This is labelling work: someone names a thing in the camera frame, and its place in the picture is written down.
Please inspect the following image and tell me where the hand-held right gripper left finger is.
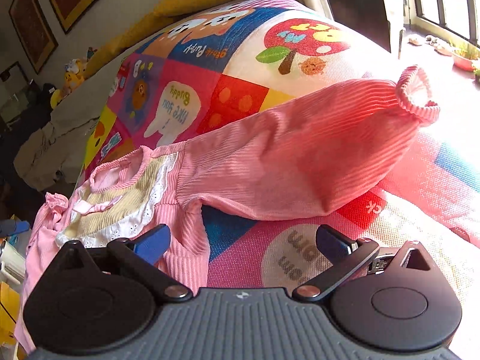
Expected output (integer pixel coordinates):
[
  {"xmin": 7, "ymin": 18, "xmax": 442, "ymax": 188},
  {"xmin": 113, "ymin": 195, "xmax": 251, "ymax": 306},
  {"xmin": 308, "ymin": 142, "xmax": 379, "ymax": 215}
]
[{"xmin": 49, "ymin": 223, "xmax": 194, "ymax": 303}]

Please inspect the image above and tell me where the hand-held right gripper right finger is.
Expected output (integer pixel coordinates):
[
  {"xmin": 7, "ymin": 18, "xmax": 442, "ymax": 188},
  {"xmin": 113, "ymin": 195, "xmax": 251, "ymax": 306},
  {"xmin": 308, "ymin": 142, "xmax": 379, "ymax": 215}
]
[{"xmin": 292, "ymin": 224, "xmax": 437, "ymax": 303}]

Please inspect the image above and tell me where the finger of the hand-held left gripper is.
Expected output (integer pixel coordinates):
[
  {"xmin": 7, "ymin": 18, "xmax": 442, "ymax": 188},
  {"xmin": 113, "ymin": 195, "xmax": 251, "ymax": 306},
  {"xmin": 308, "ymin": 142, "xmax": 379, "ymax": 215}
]
[{"xmin": 0, "ymin": 220, "xmax": 31, "ymax": 238}]

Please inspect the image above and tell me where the pink ribbed top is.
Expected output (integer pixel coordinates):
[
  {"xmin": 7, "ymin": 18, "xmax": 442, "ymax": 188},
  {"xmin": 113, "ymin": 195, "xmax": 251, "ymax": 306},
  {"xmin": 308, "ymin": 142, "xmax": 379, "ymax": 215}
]
[{"xmin": 15, "ymin": 65, "xmax": 442, "ymax": 354}]

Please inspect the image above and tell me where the yellow object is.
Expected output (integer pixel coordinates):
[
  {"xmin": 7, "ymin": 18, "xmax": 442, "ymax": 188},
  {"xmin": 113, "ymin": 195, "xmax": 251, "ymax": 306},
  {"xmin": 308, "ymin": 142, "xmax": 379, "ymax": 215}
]
[{"xmin": 0, "ymin": 281, "xmax": 20, "ymax": 346}]

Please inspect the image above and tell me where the beige bed sheet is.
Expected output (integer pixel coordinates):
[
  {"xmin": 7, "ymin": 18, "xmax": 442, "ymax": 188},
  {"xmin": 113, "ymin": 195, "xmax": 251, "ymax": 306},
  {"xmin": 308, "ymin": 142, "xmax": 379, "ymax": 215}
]
[{"xmin": 13, "ymin": 71, "xmax": 124, "ymax": 192}]

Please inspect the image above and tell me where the dark shelf unit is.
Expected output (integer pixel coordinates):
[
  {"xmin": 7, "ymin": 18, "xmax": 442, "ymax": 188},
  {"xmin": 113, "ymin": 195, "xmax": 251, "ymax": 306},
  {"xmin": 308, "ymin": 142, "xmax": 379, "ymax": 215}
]
[{"xmin": 0, "ymin": 62, "xmax": 42, "ymax": 128}]

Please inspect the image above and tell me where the yellow chick plush toy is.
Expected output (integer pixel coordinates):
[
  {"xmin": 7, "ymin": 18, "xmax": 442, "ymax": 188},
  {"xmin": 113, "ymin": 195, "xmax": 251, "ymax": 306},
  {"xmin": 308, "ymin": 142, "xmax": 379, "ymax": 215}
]
[{"xmin": 62, "ymin": 58, "xmax": 89, "ymax": 91}]

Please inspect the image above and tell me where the colourful printed blanket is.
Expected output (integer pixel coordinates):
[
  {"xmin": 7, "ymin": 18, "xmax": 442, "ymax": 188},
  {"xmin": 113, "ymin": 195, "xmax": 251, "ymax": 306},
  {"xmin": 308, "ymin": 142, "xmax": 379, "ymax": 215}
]
[{"xmin": 80, "ymin": 0, "xmax": 480, "ymax": 308}]

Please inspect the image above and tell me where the red plant pot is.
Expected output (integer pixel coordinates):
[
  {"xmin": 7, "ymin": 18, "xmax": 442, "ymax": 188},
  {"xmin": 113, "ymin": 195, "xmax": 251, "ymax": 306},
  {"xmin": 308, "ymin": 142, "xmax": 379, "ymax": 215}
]
[{"xmin": 452, "ymin": 41, "xmax": 480, "ymax": 73}]

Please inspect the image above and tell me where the black panel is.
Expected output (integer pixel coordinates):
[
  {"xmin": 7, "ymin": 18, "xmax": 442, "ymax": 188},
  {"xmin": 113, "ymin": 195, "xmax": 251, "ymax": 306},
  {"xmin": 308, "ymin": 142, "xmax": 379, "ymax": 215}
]
[{"xmin": 317, "ymin": 0, "xmax": 399, "ymax": 59}]

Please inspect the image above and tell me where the black window grille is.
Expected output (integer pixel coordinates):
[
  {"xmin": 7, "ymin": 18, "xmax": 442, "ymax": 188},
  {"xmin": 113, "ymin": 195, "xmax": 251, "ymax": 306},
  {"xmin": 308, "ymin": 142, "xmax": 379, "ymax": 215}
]
[{"xmin": 379, "ymin": 0, "xmax": 480, "ymax": 43}]

